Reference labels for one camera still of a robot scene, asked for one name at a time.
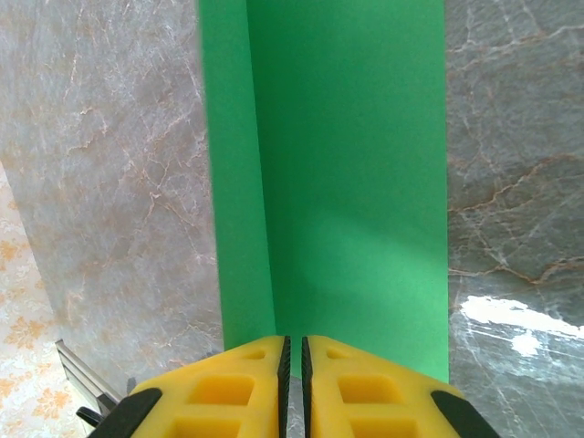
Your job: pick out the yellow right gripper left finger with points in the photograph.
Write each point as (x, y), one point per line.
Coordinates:
(214, 397)

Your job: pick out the aluminium table edge rail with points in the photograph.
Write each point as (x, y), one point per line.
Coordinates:
(89, 376)

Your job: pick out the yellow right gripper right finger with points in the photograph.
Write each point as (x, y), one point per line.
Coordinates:
(378, 397)

